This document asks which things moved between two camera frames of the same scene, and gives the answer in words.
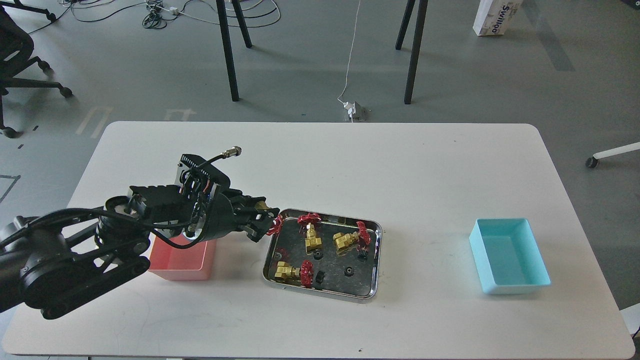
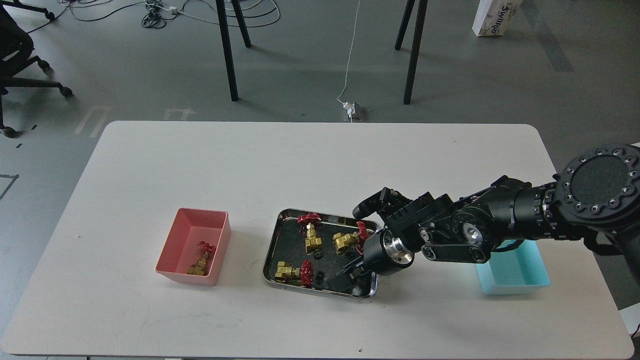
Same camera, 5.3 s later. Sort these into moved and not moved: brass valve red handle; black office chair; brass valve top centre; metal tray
Moved: brass valve red handle
Not moved: metal tray; black office chair; brass valve top centre
